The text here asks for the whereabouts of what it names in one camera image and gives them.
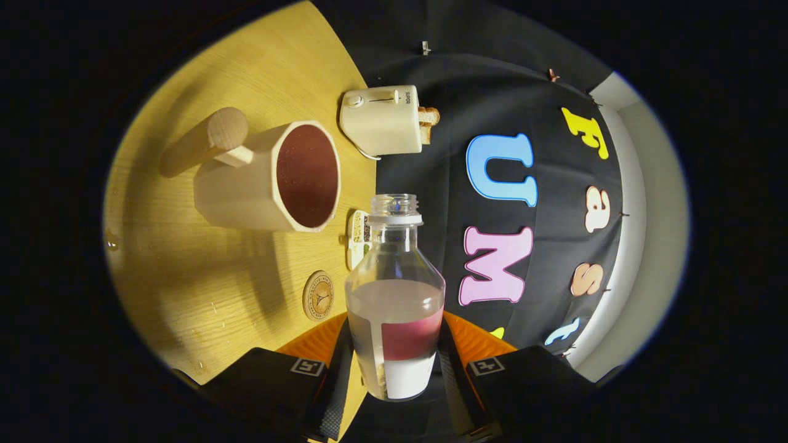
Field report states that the white divided snack dish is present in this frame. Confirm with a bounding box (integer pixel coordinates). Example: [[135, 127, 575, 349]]
[[346, 210, 371, 271]]

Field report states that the round cork coaster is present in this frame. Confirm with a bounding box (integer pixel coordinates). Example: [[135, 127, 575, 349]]
[[302, 270, 335, 322]]

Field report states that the cream toaster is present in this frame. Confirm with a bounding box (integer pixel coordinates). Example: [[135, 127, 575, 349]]
[[339, 85, 422, 161]]

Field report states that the wooden table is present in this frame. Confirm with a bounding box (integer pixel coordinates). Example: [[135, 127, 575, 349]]
[[103, 0, 377, 431]]

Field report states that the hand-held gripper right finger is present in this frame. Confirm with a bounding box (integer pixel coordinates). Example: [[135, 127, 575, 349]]
[[438, 311, 622, 443]]

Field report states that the clear juice bottle red label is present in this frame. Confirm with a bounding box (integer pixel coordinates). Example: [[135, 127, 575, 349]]
[[345, 193, 446, 402]]

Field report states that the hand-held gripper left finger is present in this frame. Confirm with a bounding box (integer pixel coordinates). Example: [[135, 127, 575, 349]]
[[175, 312, 355, 443]]

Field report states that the cream cup with wooden handle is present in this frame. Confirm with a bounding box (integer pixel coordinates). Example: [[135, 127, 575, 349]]
[[160, 107, 341, 233]]

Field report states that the black backdrop cloth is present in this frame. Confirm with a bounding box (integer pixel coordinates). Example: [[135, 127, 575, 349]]
[[311, 0, 625, 443]]

